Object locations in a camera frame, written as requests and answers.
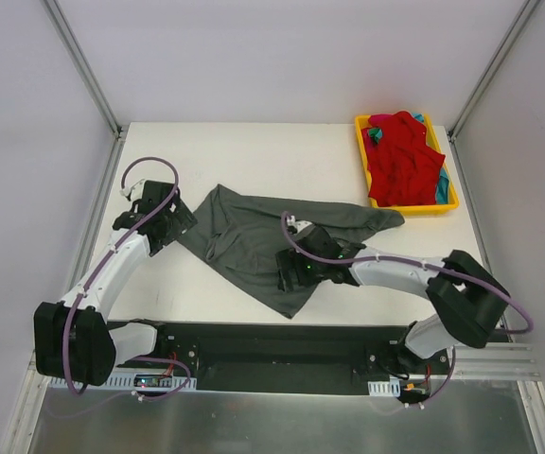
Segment dark grey t shirt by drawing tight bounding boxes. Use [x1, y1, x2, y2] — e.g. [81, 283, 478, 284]
[179, 184, 405, 319]

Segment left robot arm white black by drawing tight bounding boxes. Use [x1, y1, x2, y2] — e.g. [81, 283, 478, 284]
[33, 180, 197, 386]

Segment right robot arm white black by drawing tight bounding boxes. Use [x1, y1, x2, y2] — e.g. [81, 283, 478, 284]
[275, 224, 507, 377]

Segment red t shirt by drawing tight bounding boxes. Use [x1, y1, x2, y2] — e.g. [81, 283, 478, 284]
[365, 110, 447, 209]

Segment magenta t shirt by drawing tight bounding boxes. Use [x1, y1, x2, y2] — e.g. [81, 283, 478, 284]
[368, 113, 392, 128]

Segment teal t shirt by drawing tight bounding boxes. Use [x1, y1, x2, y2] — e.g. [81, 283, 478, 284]
[365, 113, 451, 205]

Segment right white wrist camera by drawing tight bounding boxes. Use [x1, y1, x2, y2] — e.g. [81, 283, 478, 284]
[285, 215, 312, 236]

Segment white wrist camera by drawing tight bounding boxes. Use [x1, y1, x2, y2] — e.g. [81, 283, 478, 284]
[285, 215, 312, 236]
[120, 179, 146, 201]

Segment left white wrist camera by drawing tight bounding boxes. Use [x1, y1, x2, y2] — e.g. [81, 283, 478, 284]
[120, 179, 146, 201]

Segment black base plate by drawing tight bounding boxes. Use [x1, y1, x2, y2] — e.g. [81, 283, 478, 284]
[126, 321, 448, 395]

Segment right white cable duct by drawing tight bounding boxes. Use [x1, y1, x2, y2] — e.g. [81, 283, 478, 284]
[367, 377, 401, 398]

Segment white cable duct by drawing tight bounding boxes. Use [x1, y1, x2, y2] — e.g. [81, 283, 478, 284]
[367, 377, 401, 398]
[47, 371, 199, 393]

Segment left white cable duct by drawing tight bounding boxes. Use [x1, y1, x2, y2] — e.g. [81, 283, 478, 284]
[47, 371, 199, 393]

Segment front aluminium rail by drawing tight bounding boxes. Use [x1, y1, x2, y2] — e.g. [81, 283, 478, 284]
[28, 344, 543, 379]

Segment left aluminium frame post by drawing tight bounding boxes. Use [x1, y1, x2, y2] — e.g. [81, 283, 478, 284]
[40, 0, 123, 137]

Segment aluminium frame post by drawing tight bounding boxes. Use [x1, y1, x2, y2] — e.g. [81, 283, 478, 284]
[448, 0, 544, 143]
[40, 0, 123, 137]

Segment right aluminium frame post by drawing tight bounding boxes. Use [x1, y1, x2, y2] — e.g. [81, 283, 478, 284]
[448, 0, 544, 143]

